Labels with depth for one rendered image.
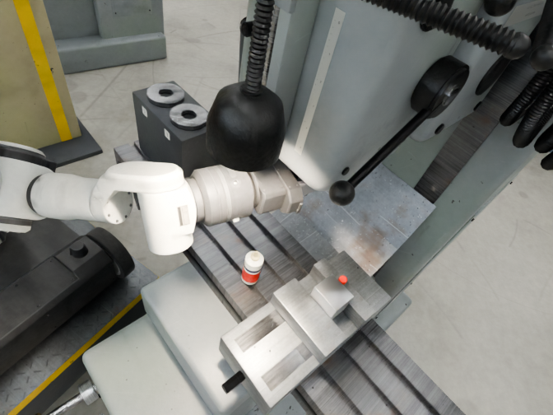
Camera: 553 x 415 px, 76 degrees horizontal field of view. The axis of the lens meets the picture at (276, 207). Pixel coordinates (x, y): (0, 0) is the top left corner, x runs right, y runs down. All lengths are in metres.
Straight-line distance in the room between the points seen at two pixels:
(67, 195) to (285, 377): 0.47
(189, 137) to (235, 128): 0.56
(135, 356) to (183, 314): 0.17
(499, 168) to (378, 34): 0.55
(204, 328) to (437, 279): 1.68
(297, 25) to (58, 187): 0.41
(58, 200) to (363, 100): 0.45
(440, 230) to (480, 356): 1.33
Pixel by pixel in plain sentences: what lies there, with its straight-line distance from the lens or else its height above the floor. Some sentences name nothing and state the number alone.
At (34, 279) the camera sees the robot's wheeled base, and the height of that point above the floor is 0.59.
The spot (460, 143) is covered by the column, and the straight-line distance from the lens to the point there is 0.85.
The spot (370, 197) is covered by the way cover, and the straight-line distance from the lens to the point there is 0.98.
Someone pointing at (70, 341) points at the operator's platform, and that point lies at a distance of 1.38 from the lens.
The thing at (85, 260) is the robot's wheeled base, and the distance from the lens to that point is 1.25.
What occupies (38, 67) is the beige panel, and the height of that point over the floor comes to 0.52.
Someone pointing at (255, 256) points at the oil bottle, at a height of 1.01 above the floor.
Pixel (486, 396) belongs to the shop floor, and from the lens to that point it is 2.15.
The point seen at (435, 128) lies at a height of 1.37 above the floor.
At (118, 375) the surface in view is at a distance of 0.98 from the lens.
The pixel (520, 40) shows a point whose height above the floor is 1.58.
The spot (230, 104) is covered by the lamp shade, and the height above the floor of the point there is 1.48.
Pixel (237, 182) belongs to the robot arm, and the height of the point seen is 1.27.
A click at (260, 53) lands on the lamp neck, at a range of 0.29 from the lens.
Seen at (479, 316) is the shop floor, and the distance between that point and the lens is 2.34.
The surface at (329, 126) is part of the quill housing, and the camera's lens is 0.40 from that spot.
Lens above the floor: 1.64
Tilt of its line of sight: 49 degrees down
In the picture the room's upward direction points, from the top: 16 degrees clockwise
